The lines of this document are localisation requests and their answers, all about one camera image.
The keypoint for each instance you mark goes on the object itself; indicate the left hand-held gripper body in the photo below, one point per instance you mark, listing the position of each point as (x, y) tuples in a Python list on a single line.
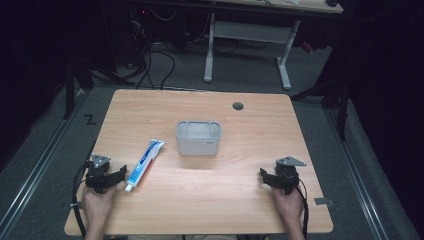
[(96, 175)]

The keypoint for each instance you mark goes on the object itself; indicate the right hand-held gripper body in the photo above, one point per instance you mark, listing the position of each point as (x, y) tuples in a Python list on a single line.
[(287, 176)]

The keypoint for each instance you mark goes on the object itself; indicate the blue and white toothpaste tube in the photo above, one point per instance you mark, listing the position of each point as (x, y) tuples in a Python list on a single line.
[(144, 165)]

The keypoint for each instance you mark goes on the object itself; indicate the grey plastic holder box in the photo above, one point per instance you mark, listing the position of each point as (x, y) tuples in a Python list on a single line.
[(198, 141)]

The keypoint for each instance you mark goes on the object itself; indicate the person's right hand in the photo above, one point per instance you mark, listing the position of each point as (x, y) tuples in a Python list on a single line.
[(289, 205)]

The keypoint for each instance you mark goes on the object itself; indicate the person's left hand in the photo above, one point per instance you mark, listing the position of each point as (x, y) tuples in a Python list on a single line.
[(97, 205)]

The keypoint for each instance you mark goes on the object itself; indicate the black metal stand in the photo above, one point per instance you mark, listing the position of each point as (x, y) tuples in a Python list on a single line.
[(340, 100), (71, 90)]

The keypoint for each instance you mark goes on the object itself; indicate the white-legged wooden desk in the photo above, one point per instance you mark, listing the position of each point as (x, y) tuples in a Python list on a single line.
[(248, 31)]

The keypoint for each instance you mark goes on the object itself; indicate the metal floor rail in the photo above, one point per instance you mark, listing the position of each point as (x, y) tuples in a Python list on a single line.
[(358, 180), (36, 166)]

